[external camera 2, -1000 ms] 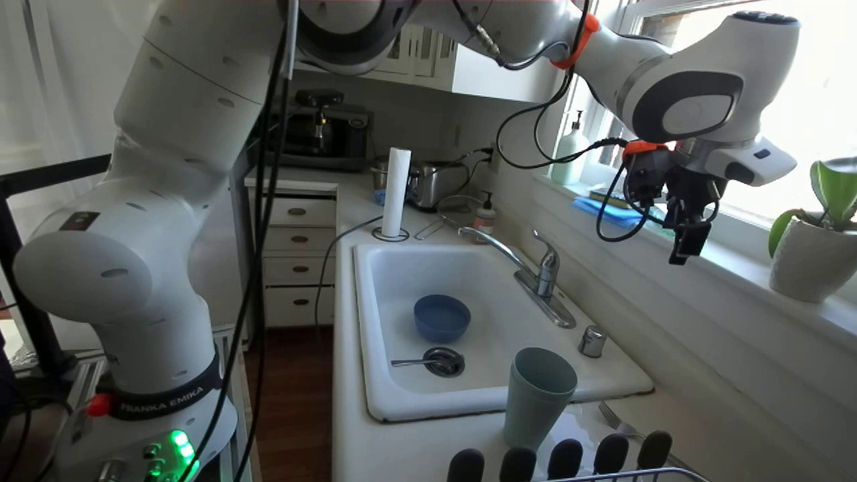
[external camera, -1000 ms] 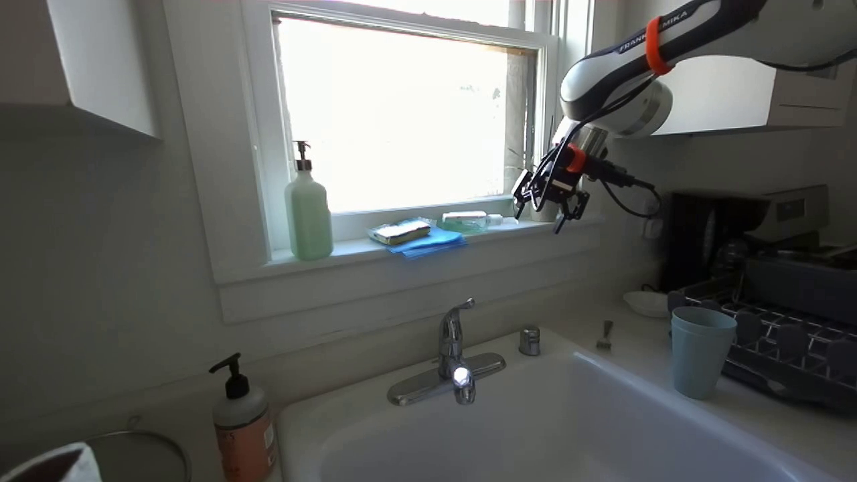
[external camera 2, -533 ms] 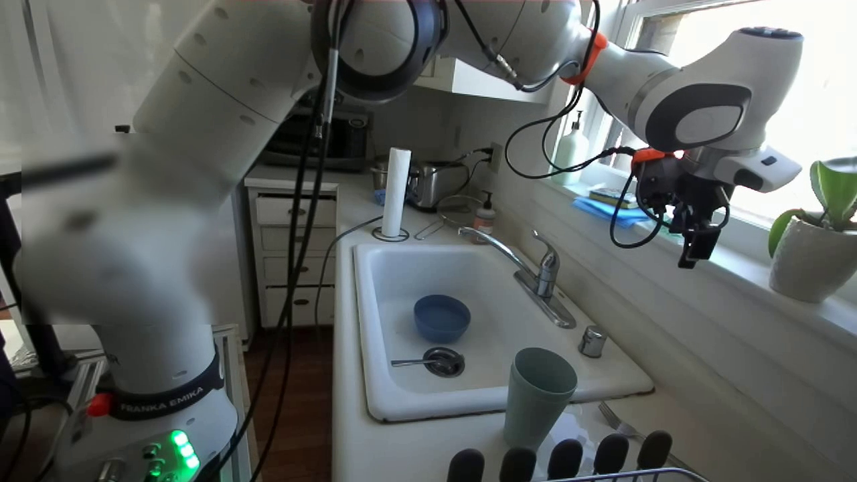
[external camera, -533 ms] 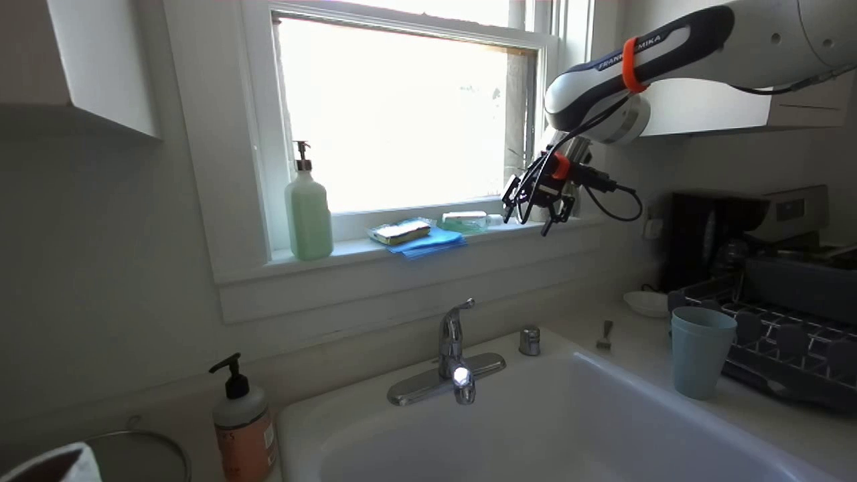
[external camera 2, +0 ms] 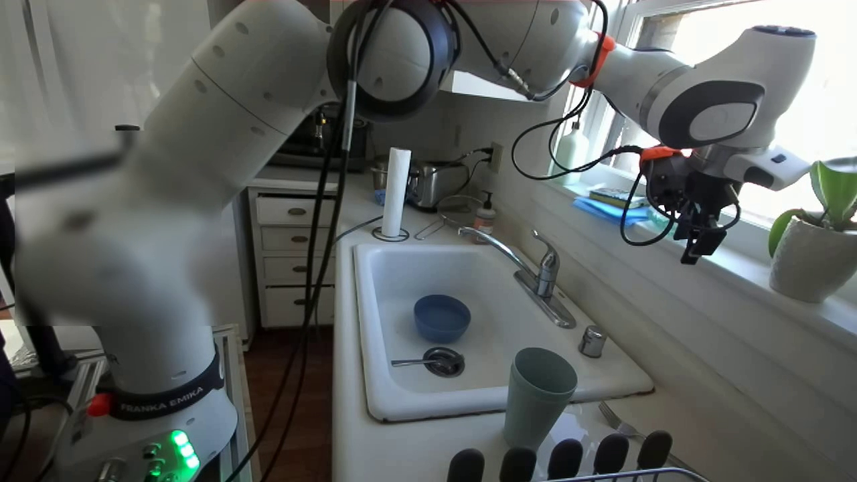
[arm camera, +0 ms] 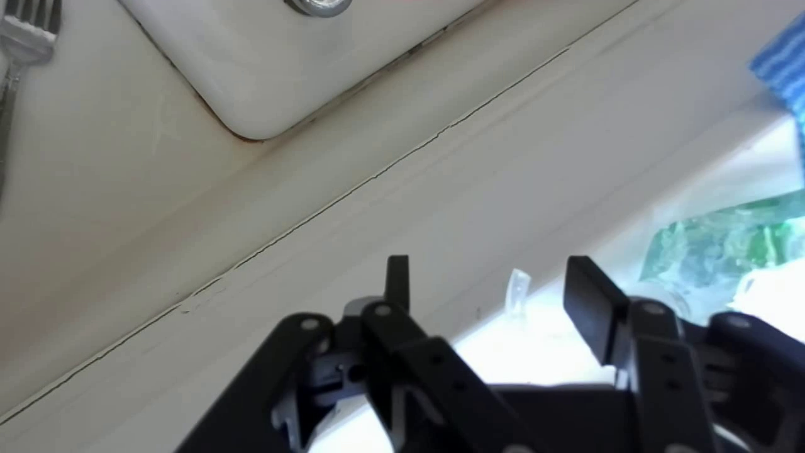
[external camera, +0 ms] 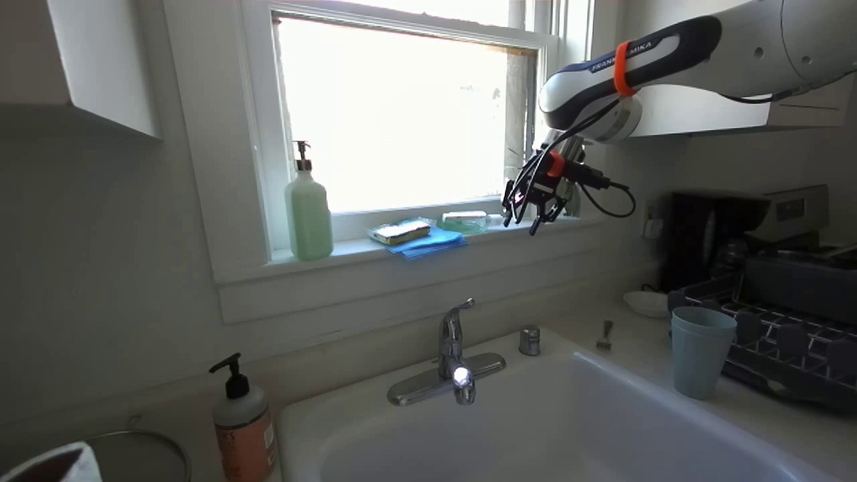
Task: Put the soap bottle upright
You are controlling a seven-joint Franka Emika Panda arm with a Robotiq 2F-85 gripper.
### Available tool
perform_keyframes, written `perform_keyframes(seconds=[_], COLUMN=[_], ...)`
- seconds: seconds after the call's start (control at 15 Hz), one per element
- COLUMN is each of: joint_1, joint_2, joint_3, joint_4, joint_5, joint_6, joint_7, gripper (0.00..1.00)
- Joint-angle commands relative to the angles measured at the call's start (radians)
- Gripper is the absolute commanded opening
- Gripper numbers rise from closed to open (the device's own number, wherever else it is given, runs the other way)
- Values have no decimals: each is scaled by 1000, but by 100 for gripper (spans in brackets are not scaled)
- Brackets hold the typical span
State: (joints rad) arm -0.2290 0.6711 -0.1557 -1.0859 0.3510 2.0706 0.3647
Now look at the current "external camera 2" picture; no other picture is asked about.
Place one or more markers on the metal drain strainer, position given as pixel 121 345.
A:
pixel 443 361

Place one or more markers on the grey sponge stack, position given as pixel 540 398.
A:
pixel 617 199

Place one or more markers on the tall green pump soap bottle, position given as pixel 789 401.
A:
pixel 572 149

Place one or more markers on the round paper towel holder base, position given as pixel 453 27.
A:
pixel 391 235

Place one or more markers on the chrome sprayer cap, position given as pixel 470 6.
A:
pixel 592 341

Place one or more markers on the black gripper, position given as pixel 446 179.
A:
pixel 692 192

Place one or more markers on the black metal stand frame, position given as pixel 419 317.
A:
pixel 36 179

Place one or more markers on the pale blue plastic cup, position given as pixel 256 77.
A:
pixel 540 393

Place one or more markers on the white kitchen sink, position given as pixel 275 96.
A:
pixel 498 377

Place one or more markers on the blue bowl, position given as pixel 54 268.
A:
pixel 443 317

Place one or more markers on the orange soap bottle black pump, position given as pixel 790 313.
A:
pixel 486 216

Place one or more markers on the green plant in white pot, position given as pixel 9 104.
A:
pixel 818 250

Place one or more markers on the white paper towel roll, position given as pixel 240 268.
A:
pixel 394 192

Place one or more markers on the white window frame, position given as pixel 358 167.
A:
pixel 712 259

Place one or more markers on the blue sponge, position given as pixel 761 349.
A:
pixel 607 210

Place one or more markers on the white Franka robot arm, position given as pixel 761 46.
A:
pixel 222 179

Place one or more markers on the chrome sink faucet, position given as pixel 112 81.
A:
pixel 536 272

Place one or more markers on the white drawer cabinet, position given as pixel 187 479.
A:
pixel 284 259

